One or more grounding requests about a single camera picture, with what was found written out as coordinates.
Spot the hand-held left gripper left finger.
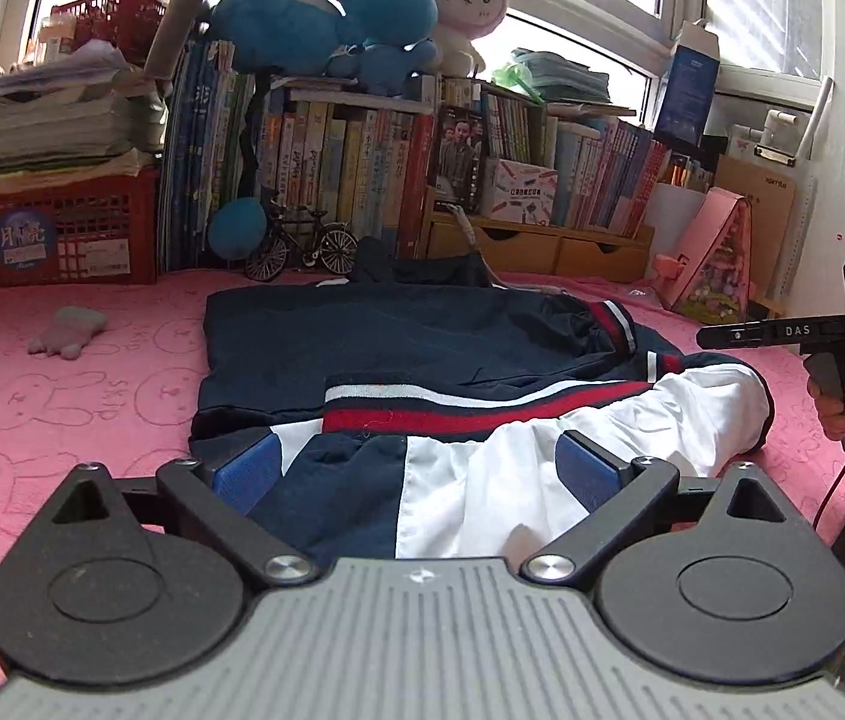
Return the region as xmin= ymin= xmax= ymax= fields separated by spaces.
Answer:
xmin=51 ymin=429 xmax=319 ymax=589

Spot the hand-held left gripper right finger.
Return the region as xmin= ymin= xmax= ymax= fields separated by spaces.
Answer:
xmin=520 ymin=431 xmax=795 ymax=587

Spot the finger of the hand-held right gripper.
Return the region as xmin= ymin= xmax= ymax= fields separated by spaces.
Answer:
xmin=696 ymin=321 xmax=772 ymax=352

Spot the navy and white jacket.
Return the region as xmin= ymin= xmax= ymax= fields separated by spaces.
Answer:
xmin=188 ymin=236 xmax=776 ymax=578

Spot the small pink plastic toy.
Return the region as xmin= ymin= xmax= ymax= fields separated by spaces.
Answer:
xmin=651 ymin=251 xmax=694 ymax=308

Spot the pink triangular toy house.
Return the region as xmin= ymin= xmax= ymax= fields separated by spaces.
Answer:
xmin=670 ymin=187 xmax=755 ymax=325

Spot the brown cardboard clipboard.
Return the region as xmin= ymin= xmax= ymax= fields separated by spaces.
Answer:
xmin=715 ymin=124 xmax=799 ymax=293

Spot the wooden drawer organizer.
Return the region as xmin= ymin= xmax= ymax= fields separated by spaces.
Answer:
xmin=422 ymin=206 xmax=656 ymax=286

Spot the black miniature bicycle model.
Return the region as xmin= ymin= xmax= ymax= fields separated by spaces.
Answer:
xmin=244 ymin=195 xmax=358 ymax=282

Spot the small grey plush toy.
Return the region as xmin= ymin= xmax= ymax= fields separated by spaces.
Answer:
xmin=27 ymin=306 xmax=109 ymax=359

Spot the blue plush ball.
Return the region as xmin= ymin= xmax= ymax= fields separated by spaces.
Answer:
xmin=210 ymin=196 xmax=268 ymax=257

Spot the dark blue carton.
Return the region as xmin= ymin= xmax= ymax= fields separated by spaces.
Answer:
xmin=654 ymin=21 xmax=720 ymax=147

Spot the white colourful-print box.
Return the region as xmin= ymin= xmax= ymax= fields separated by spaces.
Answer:
xmin=481 ymin=159 xmax=560 ymax=226

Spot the red plastic crate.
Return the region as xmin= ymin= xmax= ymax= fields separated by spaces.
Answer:
xmin=0 ymin=169 xmax=161 ymax=292

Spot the teal paper stack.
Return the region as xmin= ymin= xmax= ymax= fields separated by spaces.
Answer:
xmin=508 ymin=49 xmax=611 ymax=102

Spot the row of books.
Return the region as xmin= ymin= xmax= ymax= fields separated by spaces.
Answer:
xmin=160 ymin=37 xmax=716 ymax=275

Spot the stack of papers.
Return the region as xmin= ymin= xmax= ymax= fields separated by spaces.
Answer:
xmin=0 ymin=41 xmax=169 ymax=196

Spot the grey cardboard tube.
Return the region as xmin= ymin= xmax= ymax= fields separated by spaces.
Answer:
xmin=145 ymin=0 xmax=217 ymax=80

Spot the teal plush toy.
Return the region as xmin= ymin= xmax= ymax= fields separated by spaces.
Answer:
xmin=208 ymin=0 xmax=352 ymax=77

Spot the red mesh basket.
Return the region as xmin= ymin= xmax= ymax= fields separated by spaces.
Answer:
xmin=47 ymin=0 xmax=169 ymax=65

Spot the black cable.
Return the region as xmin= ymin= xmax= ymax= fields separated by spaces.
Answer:
xmin=811 ymin=454 xmax=845 ymax=527

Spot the pale braided cord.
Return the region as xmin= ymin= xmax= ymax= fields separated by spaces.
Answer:
xmin=448 ymin=202 xmax=581 ymax=297

